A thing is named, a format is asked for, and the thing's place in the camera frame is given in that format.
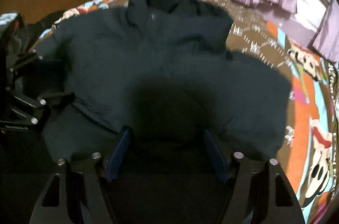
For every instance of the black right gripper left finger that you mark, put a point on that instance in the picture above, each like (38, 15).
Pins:
(81, 192)

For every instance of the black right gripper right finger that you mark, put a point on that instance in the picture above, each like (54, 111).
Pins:
(257, 189)

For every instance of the large black jacket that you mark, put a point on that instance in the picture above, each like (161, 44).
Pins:
(162, 69)

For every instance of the colourful patterned bed cover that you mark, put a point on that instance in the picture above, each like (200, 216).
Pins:
(309, 154)

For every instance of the right purple curtain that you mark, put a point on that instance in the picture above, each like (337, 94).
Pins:
(326, 39)

